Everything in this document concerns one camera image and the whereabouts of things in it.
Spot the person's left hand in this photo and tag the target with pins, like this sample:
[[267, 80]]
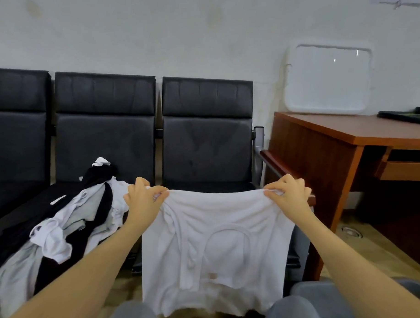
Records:
[[143, 202]]

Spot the person's right hand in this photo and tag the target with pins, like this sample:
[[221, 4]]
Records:
[[291, 197]]

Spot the white t-shirt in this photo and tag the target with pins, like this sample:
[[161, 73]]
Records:
[[220, 253]]

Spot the pile of clothes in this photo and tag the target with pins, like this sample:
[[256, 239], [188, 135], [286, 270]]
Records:
[[54, 231]]

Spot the person's left forearm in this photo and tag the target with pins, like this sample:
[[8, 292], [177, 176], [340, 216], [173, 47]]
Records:
[[60, 286]]

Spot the person's right forearm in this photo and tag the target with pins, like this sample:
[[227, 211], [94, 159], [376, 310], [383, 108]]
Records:
[[368, 272]]

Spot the person's blue jeans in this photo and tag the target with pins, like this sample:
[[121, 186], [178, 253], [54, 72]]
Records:
[[291, 310]]

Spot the brown wooden bench armrest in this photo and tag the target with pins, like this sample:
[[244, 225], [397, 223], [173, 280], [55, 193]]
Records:
[[279, 165]]

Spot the round metal floor drain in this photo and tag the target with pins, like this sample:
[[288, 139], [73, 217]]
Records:
[[351, 232]]

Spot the brown wooden desk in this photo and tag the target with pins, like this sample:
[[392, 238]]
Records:
[[333, 139]]

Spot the white plastic tray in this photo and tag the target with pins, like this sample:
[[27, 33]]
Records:
[[329, 77]]

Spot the black board green print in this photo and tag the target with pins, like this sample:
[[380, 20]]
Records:
[[404, 115]]

